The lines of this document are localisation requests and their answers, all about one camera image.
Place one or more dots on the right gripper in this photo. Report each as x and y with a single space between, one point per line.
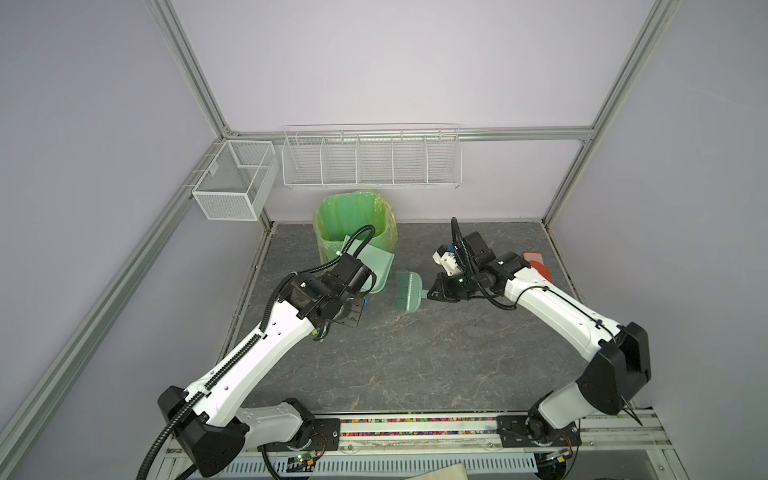
441 283

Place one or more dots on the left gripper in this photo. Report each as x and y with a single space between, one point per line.
354 317

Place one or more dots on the mint green hand brush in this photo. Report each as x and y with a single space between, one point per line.
410 291

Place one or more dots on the mint green dustpan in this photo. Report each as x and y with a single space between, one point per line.
379 261

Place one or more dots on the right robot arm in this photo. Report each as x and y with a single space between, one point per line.
617 355

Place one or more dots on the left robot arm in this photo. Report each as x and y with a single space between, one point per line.
206 417

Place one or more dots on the red rubber glove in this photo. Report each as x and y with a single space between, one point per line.
536 260

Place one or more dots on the green trash bin with bag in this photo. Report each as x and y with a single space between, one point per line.
340 216

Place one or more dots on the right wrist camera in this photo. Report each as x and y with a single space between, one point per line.
445 256

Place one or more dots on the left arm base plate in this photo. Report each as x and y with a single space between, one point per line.
320 434

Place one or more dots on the long white wire basket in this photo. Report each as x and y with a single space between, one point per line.
376 156

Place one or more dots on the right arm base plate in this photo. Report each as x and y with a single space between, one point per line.
521 431

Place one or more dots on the small white wire basket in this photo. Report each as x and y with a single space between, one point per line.
237 181

